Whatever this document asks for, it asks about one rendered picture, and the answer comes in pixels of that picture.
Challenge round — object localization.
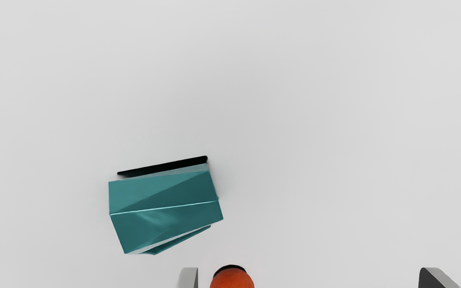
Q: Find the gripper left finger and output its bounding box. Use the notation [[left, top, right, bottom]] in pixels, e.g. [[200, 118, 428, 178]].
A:
[[176, 267, 199, 288]]

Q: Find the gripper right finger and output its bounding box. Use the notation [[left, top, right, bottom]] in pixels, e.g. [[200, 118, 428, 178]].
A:
[[419, 267, 461, 288]]

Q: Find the teal faceted mug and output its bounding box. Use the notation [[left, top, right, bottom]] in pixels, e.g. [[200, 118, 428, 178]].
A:
[[108, 163, 224, 256]]

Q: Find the orange round fruit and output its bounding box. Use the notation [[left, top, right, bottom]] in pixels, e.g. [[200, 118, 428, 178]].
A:
[[210, 266, 255, 288]]

